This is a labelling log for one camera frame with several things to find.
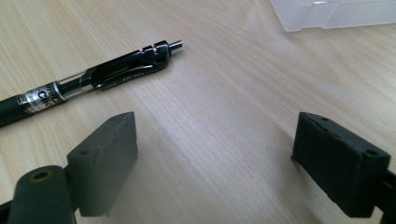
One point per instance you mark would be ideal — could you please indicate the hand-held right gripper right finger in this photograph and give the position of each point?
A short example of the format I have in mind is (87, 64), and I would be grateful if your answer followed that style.
(339, 165)

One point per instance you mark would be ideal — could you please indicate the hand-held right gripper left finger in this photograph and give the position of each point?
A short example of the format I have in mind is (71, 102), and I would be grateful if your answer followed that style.
(99, 168)

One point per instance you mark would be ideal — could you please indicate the black retractable gel pen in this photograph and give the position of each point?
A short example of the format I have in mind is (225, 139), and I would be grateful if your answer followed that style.
(106, 74)

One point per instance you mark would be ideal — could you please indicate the clear plastic box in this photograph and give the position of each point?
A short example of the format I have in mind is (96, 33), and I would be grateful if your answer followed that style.
(333, 14)

